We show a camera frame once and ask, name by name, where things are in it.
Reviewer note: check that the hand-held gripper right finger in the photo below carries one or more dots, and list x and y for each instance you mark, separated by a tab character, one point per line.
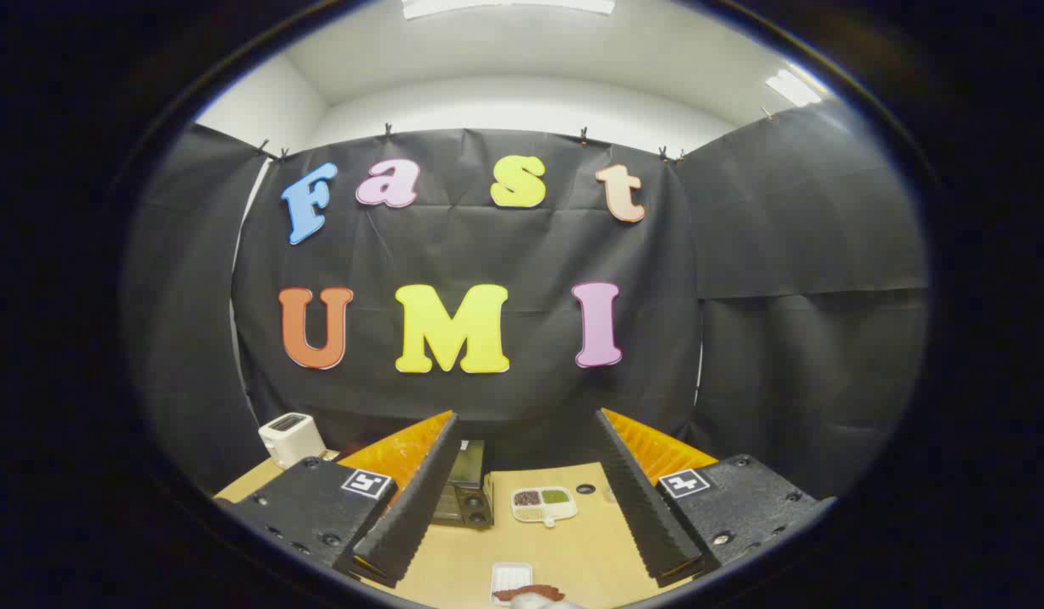
640	499

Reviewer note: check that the red meat piece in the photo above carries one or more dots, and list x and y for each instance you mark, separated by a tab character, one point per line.
529	593

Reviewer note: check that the long ceiling light panel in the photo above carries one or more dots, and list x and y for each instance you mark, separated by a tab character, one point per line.
505	6

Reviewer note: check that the black toaster oven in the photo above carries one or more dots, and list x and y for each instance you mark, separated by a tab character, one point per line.
473	506

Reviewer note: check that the small ceiling light panel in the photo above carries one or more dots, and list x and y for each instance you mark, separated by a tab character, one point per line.
793	87

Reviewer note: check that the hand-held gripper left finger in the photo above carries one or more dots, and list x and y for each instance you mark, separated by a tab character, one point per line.
420	499

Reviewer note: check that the white rectangular tray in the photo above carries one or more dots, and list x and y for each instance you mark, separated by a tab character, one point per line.
510	573

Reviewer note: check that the white divided dish with grains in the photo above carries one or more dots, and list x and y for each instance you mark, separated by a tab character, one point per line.
543	502

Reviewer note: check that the white bread toaster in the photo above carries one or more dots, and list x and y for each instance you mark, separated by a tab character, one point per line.
290	438

